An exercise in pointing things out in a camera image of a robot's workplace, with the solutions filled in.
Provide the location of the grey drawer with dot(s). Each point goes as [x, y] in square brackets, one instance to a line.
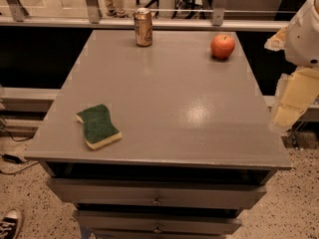
[156, 223]
[158, 194]

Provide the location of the grey drawer cabinet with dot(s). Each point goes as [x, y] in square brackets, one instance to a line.
[184, 118]

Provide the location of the upper grey drawer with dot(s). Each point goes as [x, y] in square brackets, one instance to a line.
[158, 194]

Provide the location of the person legs in background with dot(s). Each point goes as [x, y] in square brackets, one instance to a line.
[116, 8]

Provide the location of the gold soda can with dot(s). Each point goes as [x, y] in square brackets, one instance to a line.
[143, 27]

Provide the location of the lower grey drawer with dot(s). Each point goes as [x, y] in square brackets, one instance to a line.
[156, 223]

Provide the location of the black white sneaker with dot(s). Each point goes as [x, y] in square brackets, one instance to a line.
[11, 224]

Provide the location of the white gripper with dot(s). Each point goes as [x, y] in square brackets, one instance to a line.
[305, 39]

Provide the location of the red apple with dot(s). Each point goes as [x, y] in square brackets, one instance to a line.
[222, 46]

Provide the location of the green yellow sponge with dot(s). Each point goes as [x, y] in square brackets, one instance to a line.
[98, 127]

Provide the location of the metal glass railing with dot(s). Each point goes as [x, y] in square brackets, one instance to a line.
[215, 15]

